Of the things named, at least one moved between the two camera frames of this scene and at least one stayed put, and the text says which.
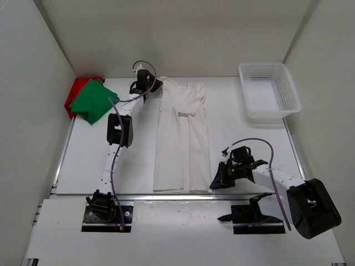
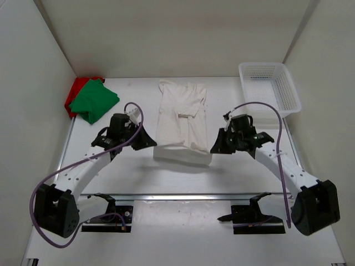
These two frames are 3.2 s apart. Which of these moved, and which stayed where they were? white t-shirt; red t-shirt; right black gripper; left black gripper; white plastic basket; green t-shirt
Moved: white t-shirt; right black gripper; left black gripper
Stayed: white plastic basket; green t-shirt; red t-shirt
